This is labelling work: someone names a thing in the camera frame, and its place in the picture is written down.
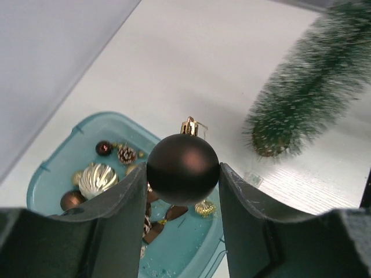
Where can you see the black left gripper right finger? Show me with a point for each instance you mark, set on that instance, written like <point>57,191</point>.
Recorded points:
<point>266,238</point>

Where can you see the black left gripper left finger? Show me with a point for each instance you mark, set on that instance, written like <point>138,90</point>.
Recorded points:
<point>100,238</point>

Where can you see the dark brown bauble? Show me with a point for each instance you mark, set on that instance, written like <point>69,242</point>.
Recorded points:
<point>71,199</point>
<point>183,169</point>

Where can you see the small green christmas tree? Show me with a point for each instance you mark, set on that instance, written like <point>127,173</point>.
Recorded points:
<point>327,68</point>

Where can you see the clear battery box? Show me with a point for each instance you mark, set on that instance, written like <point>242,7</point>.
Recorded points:
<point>253,179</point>

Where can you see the silver ribbed bauble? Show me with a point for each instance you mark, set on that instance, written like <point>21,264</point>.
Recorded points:
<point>96,179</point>

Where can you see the gold glitter bauble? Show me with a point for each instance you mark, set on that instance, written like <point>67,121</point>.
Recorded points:
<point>76,177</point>

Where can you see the brown ribbon bow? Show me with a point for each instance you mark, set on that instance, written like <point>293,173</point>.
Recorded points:
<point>153,229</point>

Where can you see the teal plastic tray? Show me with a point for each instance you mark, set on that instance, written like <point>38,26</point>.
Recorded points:
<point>189,246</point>

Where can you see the snowy pine cone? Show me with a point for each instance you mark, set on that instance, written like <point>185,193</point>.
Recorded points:
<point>126,155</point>

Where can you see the small dark red bauble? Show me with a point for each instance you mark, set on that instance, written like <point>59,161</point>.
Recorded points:
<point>104,148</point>

